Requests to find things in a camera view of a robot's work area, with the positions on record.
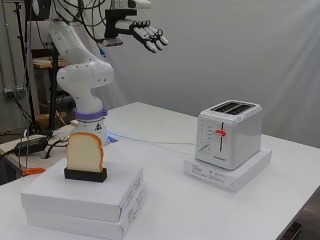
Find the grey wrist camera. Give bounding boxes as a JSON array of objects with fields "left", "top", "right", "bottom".
[{"left": 101, "top": 37, "right": 124, "bottom": 48}]

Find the black block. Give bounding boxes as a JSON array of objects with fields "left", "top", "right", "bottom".
[{"left": 63, "top": 167, "right": 108, "bottom": 183}]

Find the white toaster cable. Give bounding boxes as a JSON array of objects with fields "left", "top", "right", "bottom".
[{"left": 107, "top": 132, "right": 198, "bottom": 158}]

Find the black power brick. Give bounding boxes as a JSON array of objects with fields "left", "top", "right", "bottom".
[{"left": 14, "top": 137, "right": 50, "bottom": 156}]

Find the wooden table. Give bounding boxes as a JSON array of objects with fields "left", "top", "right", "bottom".
[{"left": 31, "top": 56, "right": 69, "bottom": 70}]

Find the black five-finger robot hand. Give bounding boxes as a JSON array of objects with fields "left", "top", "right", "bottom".
[{"left": 104, "top": 8, "right": 170, "bottom": 54}]

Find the steel toaster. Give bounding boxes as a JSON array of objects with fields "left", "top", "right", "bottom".
[{"left": 194, "top": 99, "right": 263, "bottom": 171}]

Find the orange clamp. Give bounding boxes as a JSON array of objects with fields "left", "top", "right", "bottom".
[{"left": 21, "top": 167, "right": 47, "bottom": 177}]

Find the black tripod stand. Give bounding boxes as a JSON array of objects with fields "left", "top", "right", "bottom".
[{"left": 12, "top": 0, "right": 60, "bottom": 136}]

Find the white flat box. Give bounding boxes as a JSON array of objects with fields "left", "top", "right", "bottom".
[
  {"left": 20, "top": 158, "right": 145, "bottom": 223},
  {"left": 183, "top": 147, "right": 273, "bottom": 194},
  {"left": 24, "top": 187, "right": 146, "bottom": 240}
]

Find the toast slice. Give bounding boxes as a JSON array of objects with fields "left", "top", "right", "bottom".
[{"left": 66, "top": 132, "right": 105, "bottom": 174}]

